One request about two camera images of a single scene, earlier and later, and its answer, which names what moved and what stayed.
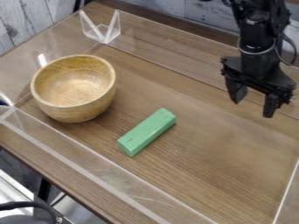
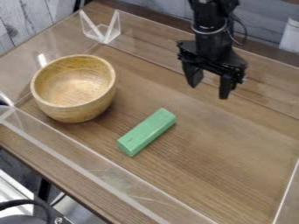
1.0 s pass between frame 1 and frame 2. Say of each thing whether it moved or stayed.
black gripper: moved
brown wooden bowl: stayed
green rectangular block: stayed
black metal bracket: stayed
